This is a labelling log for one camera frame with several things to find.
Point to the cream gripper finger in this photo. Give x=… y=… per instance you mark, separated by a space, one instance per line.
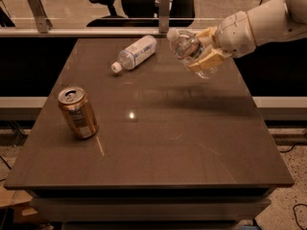
x=214 y=59
x=208 y=36

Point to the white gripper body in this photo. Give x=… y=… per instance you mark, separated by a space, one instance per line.
x=234 y=33

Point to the clear bottle red label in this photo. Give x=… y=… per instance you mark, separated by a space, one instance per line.
x=187 y=48

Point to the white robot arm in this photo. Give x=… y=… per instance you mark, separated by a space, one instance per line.
x=277 y=21

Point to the clear bottle white label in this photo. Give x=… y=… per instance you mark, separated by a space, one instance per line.
x=135 y=54

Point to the black office chair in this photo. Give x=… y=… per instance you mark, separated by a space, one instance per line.
x=144 y=13

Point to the brown table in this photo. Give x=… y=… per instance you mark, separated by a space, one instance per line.
x=172 y=150

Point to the glass railing panel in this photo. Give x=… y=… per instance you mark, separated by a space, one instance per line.
x=76 y=14

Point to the gold soda can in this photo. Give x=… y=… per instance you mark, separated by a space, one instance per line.
x=77 y=110

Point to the cardboard box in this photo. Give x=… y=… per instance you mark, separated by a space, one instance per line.
x=19 y=201

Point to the middle metal rail bracket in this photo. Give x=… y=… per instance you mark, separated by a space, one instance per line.
x=163 y=17

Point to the metal rail bracket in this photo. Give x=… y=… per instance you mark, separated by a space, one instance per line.
x=163 y=17
x=43 y=23

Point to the left metal rail bracket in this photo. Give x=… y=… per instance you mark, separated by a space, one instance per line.
x=43 y=23

